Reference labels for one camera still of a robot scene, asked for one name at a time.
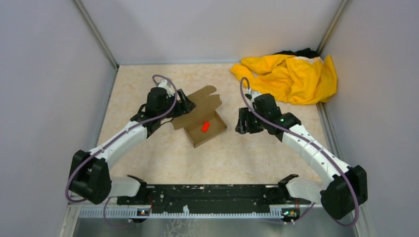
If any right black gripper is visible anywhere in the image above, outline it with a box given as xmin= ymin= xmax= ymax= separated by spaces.
xmin=235 ymin=106 xmax=268 ymax=134

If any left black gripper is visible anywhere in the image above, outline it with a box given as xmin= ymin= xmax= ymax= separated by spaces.
xmin=159 ymin=89 xmax=197 ymax=120

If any brown cardboard box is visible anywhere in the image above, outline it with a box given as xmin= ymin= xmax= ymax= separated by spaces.
xmin=171 ymin=85 xmax=227 ymax=148

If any small red block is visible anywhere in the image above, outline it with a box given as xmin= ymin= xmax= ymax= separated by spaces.
xmin=201 ymin=121 xmax=210 ymax=133

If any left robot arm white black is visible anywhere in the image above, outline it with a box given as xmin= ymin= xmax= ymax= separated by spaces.
xmin=65 ymin=77 xmax=196 ymax=204

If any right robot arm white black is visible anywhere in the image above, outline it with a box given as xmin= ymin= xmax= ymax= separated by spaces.
xmin=235 ymin=90 xmax=368 ymax=221

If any yellow cloth garment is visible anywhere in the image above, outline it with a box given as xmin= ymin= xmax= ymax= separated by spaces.
xmin=230 ymin=54 xmax=338 ymax=105

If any black cloth behind yellow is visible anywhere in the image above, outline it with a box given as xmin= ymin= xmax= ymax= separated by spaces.
xmin=274 ymin=48 xmax=320 ymax=59

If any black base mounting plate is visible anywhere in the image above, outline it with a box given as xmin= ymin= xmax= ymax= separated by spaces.
xmin=117 ymin=184 xmax=309 ymax=214

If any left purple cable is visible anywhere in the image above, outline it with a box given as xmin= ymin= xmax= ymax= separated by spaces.
xmin=64 ymin=74 xmax=178 ymax=229

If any purple cable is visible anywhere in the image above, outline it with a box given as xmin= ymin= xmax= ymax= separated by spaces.
xmin=64 ymin=74 xmax=178 ymax=229
xmin=239 ymin=77 xmax=360 ymax=228

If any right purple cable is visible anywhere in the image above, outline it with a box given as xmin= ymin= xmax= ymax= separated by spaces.
xmin=239 ymin=77 xmax=360 ymax=228

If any aluminium frame rail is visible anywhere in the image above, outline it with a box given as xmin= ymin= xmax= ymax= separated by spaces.
xmin=67 ymin=184 xmax=365 ymax=220

